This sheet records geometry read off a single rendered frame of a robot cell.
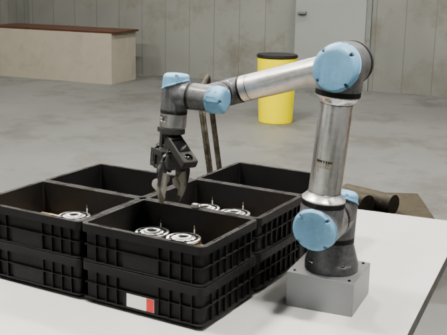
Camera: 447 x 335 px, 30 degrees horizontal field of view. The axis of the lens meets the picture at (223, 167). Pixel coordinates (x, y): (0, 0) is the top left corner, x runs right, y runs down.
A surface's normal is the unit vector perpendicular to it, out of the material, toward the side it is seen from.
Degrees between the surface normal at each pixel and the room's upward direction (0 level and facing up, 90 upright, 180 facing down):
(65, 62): 90
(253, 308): 0
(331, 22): 90
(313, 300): 90
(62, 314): 0
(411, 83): 90
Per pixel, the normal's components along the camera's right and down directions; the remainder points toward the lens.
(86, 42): -0.39, 0.21
